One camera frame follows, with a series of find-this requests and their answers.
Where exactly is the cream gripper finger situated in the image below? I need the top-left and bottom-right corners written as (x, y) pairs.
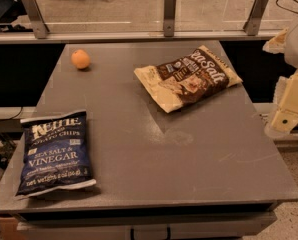
top-left (262, 28), bottom-right (288, 54)

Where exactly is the brown sea salt chip bag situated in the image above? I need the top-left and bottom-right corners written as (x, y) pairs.
top-left (134, 45), bottom-right (242, 113)

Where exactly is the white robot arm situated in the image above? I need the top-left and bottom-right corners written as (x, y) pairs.
top-left (263, 16), bottom-right (298, 138)

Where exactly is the blue Kettle vinegar chip bag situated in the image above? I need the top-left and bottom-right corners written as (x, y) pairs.
top-left (16, 110), bottom-right (96, 197)

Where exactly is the grey table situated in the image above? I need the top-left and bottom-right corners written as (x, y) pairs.
top-left (0, 41), bottom-right (298, 240)

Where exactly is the orange fruit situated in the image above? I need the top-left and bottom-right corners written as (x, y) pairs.
top-left (71, 49), bottom-right (90, 70)

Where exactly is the glass barrier panel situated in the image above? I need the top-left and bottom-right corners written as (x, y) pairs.
top-left (36, 0), bottom-right (298, 33)

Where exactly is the right metal railing bracket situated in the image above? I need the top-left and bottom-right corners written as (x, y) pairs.
top-left (243, 0), bottom-right (269, 36)

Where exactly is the metal railing bracket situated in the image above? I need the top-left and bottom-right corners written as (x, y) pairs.
top-left (21, 0), bottom-right (49, 39)
top-left (243, 0), bottom-right (269, 36)
top-left (163, 0), bottom-right (176, 37)

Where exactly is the middle metal railing bracket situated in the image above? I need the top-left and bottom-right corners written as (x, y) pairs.
top-left (163, 0), bottom-right (176, 37)

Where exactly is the left metal railing bracket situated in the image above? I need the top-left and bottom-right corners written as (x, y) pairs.
top-left (21, 0), bottom-right (49, 39)

